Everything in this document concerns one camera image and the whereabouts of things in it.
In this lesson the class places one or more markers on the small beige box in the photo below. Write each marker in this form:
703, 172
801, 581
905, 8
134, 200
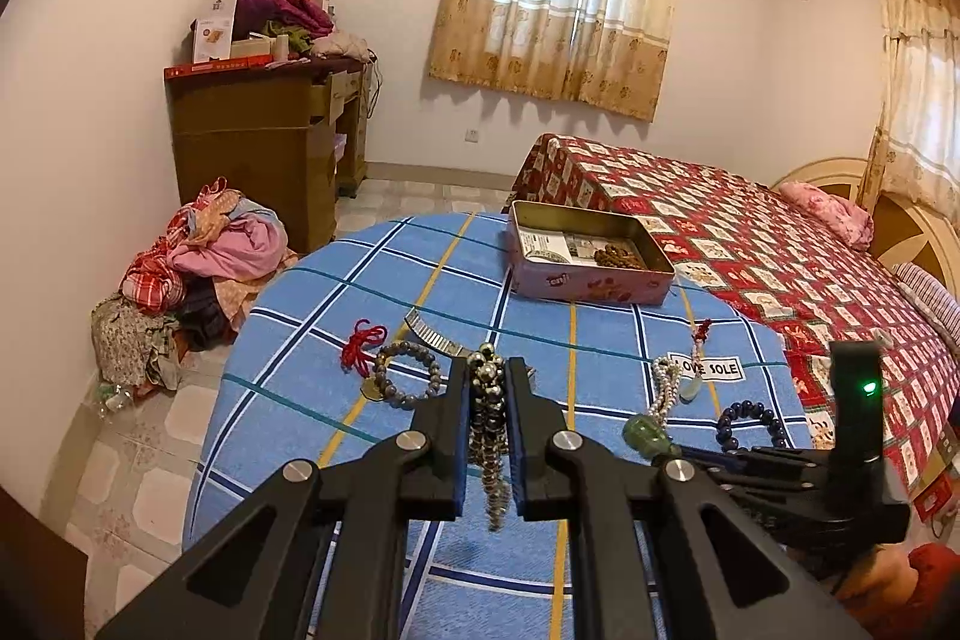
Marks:
251, 48

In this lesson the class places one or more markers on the dark brown furniture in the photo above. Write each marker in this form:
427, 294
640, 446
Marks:
37, 572

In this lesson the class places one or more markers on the pile of clothes on desk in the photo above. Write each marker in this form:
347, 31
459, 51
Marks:
300, 18

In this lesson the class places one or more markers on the cream wooden headboard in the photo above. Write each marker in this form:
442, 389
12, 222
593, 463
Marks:
915, 235

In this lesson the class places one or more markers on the lilac storage box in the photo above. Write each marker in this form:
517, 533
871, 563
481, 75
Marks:
341, 147

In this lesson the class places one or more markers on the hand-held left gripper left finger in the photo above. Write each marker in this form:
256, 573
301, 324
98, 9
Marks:
458, 460

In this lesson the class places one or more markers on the printed paper sheet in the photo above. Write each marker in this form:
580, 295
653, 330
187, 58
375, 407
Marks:
555, 246

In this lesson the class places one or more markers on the silver metal watch band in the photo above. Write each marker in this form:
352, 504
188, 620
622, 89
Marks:
431, 331

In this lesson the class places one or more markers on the striped pillow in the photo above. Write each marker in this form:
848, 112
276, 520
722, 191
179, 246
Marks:
934, 302

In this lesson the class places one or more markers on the red patterned bed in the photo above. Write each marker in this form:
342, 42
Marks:
750, 250

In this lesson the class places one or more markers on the upright white box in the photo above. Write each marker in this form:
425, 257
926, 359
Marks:
214, 25

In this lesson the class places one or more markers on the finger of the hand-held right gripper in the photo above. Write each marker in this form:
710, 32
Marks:
772, 464

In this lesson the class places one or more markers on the pink metal tin box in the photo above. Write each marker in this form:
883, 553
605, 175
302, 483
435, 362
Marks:
585, 284

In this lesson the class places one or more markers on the pink pillow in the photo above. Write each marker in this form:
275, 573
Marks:
832, 212

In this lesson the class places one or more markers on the narrow beige curtain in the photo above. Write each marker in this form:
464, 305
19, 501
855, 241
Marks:
919, 85

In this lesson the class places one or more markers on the pile of clothes on floor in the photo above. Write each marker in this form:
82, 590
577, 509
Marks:
217, 257

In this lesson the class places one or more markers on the flat red box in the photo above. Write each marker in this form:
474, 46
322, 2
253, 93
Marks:
217, 66

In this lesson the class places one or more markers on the large brown cardboard box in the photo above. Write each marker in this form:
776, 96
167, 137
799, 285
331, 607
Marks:
247, 175

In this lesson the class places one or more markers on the beige thread spool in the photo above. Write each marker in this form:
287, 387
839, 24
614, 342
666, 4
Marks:
281, 48

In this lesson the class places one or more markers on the clear plastic bottles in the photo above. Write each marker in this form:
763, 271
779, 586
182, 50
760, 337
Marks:
116, 400

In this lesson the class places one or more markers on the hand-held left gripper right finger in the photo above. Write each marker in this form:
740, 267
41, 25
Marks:
517, 460

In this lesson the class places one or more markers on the person's right forearm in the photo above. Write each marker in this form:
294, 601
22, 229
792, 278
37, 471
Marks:
877, 584

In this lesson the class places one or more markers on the blue plaid cloth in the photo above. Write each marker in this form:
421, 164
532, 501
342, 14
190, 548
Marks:
300, 460

